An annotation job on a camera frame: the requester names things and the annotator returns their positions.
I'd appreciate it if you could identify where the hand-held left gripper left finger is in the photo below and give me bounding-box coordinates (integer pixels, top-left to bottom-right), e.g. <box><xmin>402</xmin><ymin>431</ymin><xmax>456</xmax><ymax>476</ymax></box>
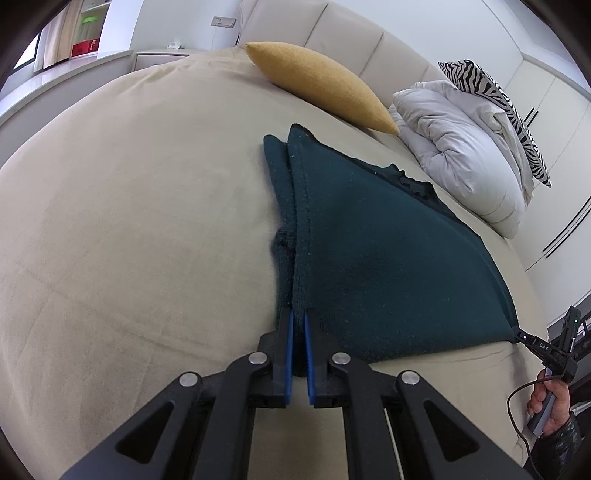
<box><xmin>60</xmin><ymin>308</ymin><xmax>296</xmax><ymax>480</ymax></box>

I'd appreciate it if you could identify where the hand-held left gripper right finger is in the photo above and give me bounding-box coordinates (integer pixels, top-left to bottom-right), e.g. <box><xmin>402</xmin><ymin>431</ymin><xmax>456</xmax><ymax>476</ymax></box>
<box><xmin>305</xmin><ymin>308</ymin><xmax>532</xmax><ymax>480</ymax></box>

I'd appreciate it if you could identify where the dark green sweater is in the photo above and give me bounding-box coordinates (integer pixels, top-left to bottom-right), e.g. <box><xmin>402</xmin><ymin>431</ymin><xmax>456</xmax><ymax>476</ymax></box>
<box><xmin>263</xmin><ymin>122</ymin><xmax>520</xmax><ymax>380</ymax></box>

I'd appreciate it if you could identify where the person's right forearm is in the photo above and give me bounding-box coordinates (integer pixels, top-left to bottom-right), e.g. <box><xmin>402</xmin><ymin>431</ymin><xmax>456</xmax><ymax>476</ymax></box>
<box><xmin>530</xmin><ymin>412</ymin><xmax>586</xmax><ymax>480</ymax></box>

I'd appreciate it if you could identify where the person's right hand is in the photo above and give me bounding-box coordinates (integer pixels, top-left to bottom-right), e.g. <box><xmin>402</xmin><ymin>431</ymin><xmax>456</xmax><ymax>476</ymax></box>
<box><xmin>527</xmin><ymin>369</ymin><xmax>574</xmax><ymax>437</ymax></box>

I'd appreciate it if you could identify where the white duvet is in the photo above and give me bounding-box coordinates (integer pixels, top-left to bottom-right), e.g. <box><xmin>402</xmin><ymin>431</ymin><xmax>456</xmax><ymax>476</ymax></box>
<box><xmin>392</xmin><ymin>79</ymin><xmax>537</xmax><ymax>239</ymax></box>

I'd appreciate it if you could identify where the white wardrobe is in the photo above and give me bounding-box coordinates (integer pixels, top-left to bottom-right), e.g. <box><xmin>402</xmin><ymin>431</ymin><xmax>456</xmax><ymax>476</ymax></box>
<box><xmin>480</xmin><ymin>0</ymin><xmax>591</xmax><ymax>297</ymax></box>

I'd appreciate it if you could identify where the beige bed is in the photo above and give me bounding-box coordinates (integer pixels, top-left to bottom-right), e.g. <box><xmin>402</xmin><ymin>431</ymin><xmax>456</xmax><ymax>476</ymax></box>
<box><xmin>0</xmin><ymin>46</ymin><xmax>551</xmax><ymax>480</ymax></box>

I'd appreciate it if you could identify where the zebra striped pillow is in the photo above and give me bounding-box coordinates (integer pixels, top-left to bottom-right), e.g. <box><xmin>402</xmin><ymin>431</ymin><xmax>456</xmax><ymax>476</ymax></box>
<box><xmin>437</xmin><ymin>58</ymin><xmax>553</xmax><ymax>188</ymax></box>

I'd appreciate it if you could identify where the yellow pillow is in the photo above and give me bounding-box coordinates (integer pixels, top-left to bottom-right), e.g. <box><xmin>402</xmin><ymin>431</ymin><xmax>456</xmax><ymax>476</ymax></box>
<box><xmin>244</xmin><ymin>41</ymin><xmax>399</xmax><ymax>136</ymax></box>

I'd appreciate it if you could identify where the white nightstand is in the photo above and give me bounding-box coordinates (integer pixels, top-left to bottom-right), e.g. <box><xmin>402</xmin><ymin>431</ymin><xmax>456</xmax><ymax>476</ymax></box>
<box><xmin>133</xmin><ymin>45</ymin><xmax>195</xmax><ymax>71</ymax></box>

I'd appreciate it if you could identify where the beige padded headboard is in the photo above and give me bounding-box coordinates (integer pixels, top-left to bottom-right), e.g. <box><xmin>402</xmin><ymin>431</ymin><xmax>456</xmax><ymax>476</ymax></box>
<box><xmin>237</xmin><ymin>0</ymin><xmax>459</xmax><ymax>86</ymax></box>

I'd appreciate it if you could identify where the white window ledge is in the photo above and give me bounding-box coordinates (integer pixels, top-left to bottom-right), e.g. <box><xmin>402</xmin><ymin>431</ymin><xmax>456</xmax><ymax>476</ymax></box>
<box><xmin>0</xmin><ymin>48</ymin><xmax>136</xmax><ymax>126</ymax></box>

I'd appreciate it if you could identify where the beige curtain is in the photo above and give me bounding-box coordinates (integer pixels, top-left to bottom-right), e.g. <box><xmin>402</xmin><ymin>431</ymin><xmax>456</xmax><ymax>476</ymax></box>
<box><xmin>34</xmin><ymin>0</ymin><xmax>80</xmax><ymax>71</ymax></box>

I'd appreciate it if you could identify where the black framed window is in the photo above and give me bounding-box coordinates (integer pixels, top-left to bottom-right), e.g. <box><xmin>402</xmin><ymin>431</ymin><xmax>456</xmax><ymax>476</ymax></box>
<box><xmin>8</xmin><ymin>32</ymin><xmax>43</xmax><ymax>71</ymax></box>

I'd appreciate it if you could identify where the black cable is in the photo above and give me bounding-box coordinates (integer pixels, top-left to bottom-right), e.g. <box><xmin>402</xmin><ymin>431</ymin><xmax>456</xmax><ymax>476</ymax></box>
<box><xmin>506</xmin><ymin>376</ymin><xmax>551</xmax><ymax>480</ymax></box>

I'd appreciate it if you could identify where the white wall shelf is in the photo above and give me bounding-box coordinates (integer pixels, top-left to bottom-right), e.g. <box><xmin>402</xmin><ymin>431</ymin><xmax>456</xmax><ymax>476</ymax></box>
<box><xmin>69</xmin><ymin>0</ymin><xmax>112</xmax><ymax>59</ymax></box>

